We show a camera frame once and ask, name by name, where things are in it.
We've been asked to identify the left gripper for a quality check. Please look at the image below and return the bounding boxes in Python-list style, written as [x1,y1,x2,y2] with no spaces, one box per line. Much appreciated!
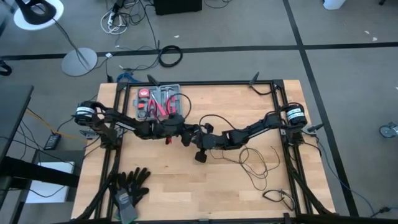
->
[152,119,200,147]

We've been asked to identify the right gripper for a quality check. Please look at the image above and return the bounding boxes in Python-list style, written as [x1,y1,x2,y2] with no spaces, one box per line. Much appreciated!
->
[194,123,231,164]

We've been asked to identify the thin dark cord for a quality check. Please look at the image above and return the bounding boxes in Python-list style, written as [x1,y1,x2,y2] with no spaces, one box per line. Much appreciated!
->
[205,144,281,192]

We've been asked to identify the grey plastic tool case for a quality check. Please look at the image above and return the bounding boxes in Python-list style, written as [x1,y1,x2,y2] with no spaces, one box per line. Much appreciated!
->
[132,83,183,121]

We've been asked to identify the black clamp lever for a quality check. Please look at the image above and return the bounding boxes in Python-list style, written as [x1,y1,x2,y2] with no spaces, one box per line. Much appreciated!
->
[248,71,261,86]
[146,73,161,87]

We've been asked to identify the black work glove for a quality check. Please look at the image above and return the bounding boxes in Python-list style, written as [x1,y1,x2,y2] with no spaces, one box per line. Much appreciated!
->
[109,167,152,207]

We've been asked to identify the grey cuffed work glove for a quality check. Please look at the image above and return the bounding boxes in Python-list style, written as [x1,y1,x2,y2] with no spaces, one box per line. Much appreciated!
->
[112,187,139,224]

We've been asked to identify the black box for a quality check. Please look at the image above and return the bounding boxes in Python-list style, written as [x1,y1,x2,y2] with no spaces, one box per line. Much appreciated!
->
[153,0,203,16]

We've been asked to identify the floor lamp with grey base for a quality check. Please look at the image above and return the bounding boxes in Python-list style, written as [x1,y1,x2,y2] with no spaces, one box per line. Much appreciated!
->
[14,0,99,77]

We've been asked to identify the black power adapter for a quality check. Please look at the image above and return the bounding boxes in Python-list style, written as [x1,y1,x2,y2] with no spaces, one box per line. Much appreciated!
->
[43,133,62,151]

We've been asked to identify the white box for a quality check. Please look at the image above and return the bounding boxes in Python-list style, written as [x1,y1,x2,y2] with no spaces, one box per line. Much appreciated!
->
[25,161,76,204]

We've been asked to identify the white round disc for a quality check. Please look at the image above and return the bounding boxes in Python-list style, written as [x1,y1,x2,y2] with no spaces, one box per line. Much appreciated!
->
[13,0,65,31]

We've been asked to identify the black desk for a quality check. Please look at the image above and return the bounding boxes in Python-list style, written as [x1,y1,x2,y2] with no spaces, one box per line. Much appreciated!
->
[0,83,80,200]

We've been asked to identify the grey caster wheel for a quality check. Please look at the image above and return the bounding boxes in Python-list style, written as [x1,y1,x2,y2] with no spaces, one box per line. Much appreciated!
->
[379,122,398,139]

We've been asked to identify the white bin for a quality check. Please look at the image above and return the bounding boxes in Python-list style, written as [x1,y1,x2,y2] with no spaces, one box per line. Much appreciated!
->
[323,0,347,11]

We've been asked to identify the black plug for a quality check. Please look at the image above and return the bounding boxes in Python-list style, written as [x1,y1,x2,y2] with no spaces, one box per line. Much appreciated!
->
[369,206,392,218]

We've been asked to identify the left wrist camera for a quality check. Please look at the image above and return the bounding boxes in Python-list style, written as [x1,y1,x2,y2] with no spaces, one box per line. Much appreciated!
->
[167,113,185,129]

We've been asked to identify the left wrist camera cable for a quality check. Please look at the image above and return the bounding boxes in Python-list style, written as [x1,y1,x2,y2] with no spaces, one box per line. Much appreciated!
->
[165,92,193,121]

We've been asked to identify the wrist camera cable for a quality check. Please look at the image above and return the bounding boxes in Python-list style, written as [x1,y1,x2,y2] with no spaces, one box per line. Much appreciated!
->
[198,113,237,131]
[165,92,193,121]

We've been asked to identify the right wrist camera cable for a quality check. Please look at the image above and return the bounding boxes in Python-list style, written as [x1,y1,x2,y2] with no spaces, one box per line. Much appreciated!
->
[198,113,237,131]

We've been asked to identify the red-handled pliers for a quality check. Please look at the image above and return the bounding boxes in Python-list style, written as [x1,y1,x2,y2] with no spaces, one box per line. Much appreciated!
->
[146,93,168,118]

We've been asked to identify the black aluminium table frame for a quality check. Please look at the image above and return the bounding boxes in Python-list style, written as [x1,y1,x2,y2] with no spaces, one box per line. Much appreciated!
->
[73,78,338,224]

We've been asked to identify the hammer with red handle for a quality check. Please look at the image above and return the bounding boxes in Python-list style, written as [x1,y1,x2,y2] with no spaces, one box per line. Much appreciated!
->
[160,86,175,115]

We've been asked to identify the short black cable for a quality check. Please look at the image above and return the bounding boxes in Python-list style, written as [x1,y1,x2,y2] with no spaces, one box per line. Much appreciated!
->
[249,84,275,96]

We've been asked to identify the coiled black cable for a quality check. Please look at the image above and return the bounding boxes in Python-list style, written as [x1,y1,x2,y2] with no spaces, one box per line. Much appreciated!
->
[158,44,184,68]

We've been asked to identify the bundled blue cable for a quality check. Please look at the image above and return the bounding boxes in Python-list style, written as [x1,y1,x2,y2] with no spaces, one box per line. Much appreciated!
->
[116,72,135,84]

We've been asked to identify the small black cable loop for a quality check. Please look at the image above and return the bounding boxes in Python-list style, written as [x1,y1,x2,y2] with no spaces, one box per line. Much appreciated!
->
[262,189,296,212]

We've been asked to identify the white power strip with cables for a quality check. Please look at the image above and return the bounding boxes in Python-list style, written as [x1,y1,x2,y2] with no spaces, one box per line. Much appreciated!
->
[99,8,129,35]

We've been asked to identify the long blue cable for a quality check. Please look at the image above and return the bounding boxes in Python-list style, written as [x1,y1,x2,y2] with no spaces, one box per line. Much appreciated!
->
[316,139,377,216]

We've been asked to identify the yellow cable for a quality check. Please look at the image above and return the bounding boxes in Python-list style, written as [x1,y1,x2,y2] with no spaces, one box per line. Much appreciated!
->
[25,108,88,141]

